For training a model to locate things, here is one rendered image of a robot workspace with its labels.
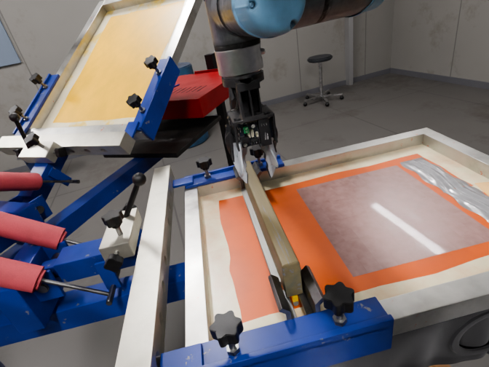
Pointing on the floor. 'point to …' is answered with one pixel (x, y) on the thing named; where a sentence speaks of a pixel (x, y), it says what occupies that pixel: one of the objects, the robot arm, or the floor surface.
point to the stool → (320, 79)
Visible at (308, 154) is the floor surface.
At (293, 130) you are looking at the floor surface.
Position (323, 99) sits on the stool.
